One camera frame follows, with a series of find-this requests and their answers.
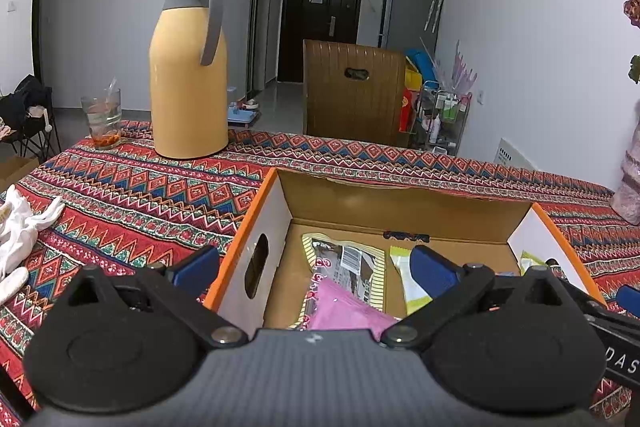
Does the pink snack packet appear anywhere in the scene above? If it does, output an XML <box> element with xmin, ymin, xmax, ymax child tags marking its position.
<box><xmin>300</xmin><ymin>279</ymin><xmax>397</xmax><ymax>338</ymax></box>

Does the grey refrigerator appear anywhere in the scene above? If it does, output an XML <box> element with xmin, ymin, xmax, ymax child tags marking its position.
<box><xmin>378</xmin><ymin>0</ymin><xmax>442</xmax><ymax>55</ymax></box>

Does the pink textured vase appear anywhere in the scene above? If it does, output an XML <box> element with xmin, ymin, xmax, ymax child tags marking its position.
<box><xmin>611</xmin><ymin>124</ymin><xmax>640</xmax><ymax>225</ymax></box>

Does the cardboard box on floor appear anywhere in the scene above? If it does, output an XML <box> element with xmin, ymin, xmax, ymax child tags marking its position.
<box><xmin>0</xmin><ymin>156</ymin><xmax>39</xmax><ymax>192</ymax></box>

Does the wooden chair back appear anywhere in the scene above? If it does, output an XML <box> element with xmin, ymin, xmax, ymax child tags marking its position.
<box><xmin>303</xmin><ymin>40</ymin><xmax>406</xmax><ymax>145</ymax></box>

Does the dark entrance door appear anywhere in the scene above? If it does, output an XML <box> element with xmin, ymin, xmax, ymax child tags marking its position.
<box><xmin>277</xmin><ymin>0</ymin><xmax>361</xmax><ymax>83</ymax></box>

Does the wire storage cart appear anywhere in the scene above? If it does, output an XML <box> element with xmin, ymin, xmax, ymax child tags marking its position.
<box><xmin>411</xmin><ymin>87</ymin><xmax>472</xmax><ymax>157</ymax></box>

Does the colourful patterned tablecloth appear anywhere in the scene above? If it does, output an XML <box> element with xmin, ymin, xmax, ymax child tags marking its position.
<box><xmin>1</xmin><ymin>121</ymin><xmax>639</xmax><ymax>400</ymax></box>

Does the striped yellow snack packet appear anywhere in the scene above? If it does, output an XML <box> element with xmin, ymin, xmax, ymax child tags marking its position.
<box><xmin>292</xmin><ymin>232</ymin><xmax>386</xmax><ymax>331</ymax></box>

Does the yellow thermos jug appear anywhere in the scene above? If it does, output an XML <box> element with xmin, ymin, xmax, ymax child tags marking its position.
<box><xmin>149</xmin><ymin>0</ymin><xmax>228</xmax><ymax>160</ymax></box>

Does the glass cup with drink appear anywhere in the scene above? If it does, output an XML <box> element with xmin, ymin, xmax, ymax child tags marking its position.
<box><xmin>81</xmin><ymin>88</ymin><xmax>122</xmax><ymax>150</ymax></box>

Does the orange cardboard snack box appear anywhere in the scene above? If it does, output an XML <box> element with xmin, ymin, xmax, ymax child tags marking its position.
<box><xmin>204</xmin><ymin>168</ymin><xmax>603</xmax><ymax>334</ymax></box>

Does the green white snack packet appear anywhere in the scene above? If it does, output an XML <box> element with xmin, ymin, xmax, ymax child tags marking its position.
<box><xmin>390</xmin><ymin>246</ymin><xmax>432</xmax><ymax>315</ymax></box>

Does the white cloth glove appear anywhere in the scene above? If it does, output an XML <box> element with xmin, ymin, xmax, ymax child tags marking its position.
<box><xmin>1</xmin><ymin>184</ymin><xmax>65</xmax><ymax>305</ymax></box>

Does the black folding chair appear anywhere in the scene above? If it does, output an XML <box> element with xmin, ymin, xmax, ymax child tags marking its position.
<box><xmin>1</xmin><ymin>75</ymin><xmax>62</xmax><ymax>162</ymax></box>

